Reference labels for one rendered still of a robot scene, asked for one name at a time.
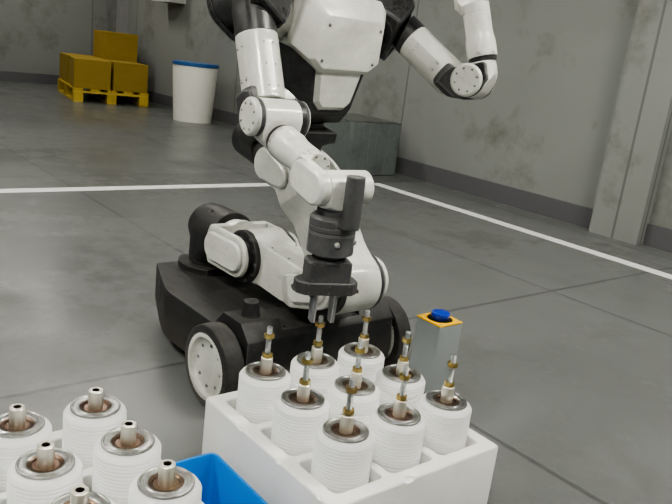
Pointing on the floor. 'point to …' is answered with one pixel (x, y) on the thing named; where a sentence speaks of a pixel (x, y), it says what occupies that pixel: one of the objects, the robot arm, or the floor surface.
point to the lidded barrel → (193, 91)
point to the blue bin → (220, 481)
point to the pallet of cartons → (105, 71)
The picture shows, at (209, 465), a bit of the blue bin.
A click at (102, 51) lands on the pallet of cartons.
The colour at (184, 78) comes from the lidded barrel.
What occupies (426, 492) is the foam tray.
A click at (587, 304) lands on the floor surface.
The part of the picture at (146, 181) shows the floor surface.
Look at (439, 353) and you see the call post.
